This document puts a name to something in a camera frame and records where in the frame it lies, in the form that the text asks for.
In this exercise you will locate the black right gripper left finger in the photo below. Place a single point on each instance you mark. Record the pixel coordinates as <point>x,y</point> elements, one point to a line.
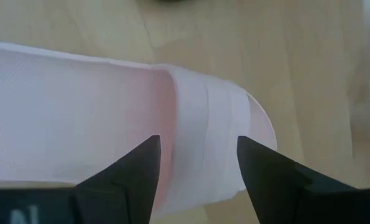
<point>125,186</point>

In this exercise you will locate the pink slide sandal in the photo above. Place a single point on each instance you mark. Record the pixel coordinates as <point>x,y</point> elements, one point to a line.
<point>79,109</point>

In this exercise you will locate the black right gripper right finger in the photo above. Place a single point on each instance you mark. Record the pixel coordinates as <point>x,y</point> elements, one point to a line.
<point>275,186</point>

